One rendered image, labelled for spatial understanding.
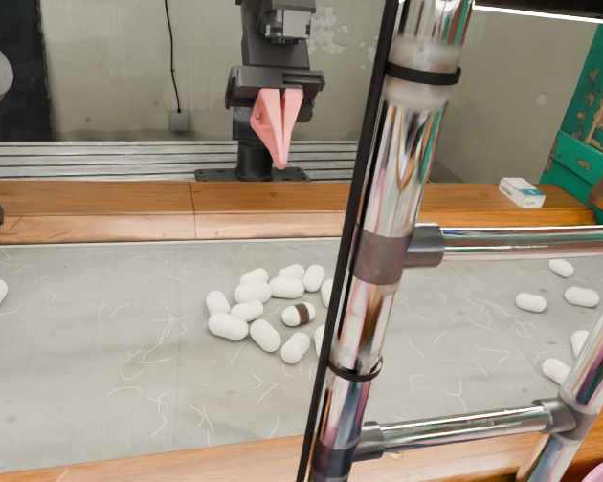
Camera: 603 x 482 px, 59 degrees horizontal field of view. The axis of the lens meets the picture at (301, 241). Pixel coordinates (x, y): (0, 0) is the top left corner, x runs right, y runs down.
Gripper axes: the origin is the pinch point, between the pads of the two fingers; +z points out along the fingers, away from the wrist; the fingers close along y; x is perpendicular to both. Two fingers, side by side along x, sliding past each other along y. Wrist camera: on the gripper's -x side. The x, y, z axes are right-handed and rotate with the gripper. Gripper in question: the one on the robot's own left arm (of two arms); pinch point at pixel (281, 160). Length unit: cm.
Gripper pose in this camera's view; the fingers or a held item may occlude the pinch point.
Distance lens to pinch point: 57.1
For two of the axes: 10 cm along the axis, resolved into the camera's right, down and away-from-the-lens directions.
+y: 9.6, -0.3, 2.8
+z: 1.1, 9.5, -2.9
